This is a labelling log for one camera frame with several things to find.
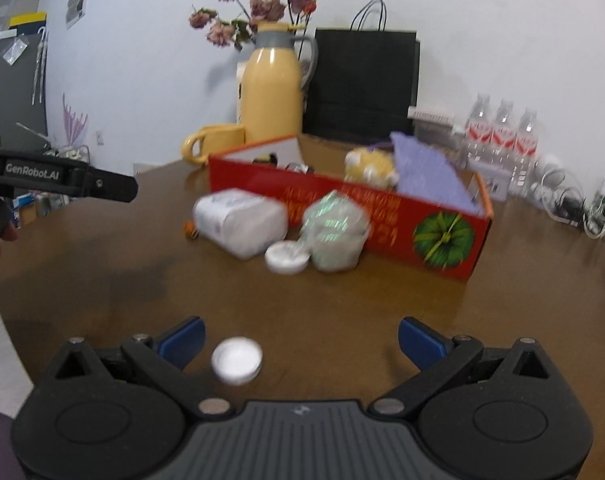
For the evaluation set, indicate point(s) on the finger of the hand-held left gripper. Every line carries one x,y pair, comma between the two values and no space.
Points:
110,187

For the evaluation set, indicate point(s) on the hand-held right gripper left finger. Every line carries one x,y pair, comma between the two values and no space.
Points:
182,341

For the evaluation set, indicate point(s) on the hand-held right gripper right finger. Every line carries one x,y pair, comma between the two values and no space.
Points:
422,342

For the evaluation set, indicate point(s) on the white round lid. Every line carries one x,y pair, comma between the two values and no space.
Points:
236,360

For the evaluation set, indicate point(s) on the red cardboard box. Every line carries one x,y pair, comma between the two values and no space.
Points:
382,220

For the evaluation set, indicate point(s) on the purple linen pouch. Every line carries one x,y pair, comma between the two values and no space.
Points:
427,172

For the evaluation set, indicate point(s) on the yellow white plush toy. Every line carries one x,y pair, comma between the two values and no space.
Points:
370,165

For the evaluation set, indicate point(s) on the white printed box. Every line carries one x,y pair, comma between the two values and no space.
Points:
143,167

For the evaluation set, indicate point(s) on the metal storage cart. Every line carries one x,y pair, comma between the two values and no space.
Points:
65,153

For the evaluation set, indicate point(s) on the grey metal cabinet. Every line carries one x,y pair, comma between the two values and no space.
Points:
17,90

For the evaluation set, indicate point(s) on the yellow mug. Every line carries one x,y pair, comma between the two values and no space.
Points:
220,140

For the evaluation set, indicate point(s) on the white plastic bottle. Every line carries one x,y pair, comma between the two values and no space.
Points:
237,220

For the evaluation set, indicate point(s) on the white ribbed bottle cap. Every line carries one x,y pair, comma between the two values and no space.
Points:
285,258

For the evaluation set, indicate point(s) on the yellow box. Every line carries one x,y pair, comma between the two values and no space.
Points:
28,19

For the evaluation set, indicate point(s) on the white printed carton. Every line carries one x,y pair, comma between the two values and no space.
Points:
241,90

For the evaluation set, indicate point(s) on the white rectangular tin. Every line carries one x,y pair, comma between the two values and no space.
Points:
497,182

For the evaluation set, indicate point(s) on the yellow thermos jug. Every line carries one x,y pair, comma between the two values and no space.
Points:
272,95

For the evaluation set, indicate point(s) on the clear container of seeds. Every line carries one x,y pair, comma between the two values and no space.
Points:
435,139

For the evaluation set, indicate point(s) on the white round device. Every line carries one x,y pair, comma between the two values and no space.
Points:
547,170

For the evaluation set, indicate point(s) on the clear water bottle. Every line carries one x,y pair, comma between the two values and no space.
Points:
502,132
524,150
477,127

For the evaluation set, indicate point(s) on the flat white card box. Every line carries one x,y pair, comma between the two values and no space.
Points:
432,115

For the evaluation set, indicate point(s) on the dried pink flowers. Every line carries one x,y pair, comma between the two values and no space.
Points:
267,7

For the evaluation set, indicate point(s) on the black paper bag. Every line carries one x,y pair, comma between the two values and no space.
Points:
362,80

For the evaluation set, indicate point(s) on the white wall outlet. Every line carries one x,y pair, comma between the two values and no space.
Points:
101,138

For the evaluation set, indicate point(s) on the purple wall decal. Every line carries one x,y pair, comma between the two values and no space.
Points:
75,125

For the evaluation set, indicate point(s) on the wall poster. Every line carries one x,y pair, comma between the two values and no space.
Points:
78,2

